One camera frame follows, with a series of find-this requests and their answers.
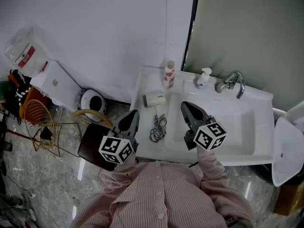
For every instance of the person's left forearm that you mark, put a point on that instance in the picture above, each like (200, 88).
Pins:
(126, 166)

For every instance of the black framed mirror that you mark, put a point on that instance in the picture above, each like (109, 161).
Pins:
(249, 32)

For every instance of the person's striped pink shirt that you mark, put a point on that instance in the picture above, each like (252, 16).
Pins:
(154, 198)

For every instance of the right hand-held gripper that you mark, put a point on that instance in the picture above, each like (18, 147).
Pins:
(209, 136)

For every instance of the red stick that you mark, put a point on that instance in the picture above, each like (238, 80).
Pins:
(16, 134)

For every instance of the white plastic basin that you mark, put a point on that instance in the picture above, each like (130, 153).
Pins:
(285, 151)

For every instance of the person's right forearm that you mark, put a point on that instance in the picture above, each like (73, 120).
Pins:
(209, 163)

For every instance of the white sink counter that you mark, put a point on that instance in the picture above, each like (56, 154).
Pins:
(145, 149)

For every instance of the brown wooden box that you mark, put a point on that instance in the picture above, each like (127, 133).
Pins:
(289, 199)

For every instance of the black white printed cloth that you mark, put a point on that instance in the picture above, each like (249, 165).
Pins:
(21, 89)

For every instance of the orange bin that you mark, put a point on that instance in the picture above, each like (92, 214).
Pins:
(35, 96)

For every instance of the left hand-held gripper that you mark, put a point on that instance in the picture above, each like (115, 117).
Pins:
(116, 147)

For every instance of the small black object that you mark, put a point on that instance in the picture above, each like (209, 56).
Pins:
(46, 134)

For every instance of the round white black appliance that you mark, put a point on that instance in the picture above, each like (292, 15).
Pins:
(93, 101)

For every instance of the dark brown stool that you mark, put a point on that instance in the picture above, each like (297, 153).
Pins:
(91, 144)

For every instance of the pink lotion bottle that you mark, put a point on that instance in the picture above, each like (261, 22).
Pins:
(169, 76)

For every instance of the black round bin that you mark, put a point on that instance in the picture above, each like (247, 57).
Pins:
(263, 173)

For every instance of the green fuzzy object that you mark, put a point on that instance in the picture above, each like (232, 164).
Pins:
(6, 89)

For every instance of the white ceramic fixture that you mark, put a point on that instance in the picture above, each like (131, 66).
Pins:
(295, 115)

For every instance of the white box cabinet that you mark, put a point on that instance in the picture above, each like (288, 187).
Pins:
(59, 87)

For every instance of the chrome faucet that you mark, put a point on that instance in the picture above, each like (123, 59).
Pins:
(228, 81)

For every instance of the yellow curved stool backrest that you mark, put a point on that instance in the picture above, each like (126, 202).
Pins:
(82, 113)

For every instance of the clear water jug red label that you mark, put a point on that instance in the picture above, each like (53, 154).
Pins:
(27, 51)

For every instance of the white pump soap bottle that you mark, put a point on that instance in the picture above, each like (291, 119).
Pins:
(202, 81)

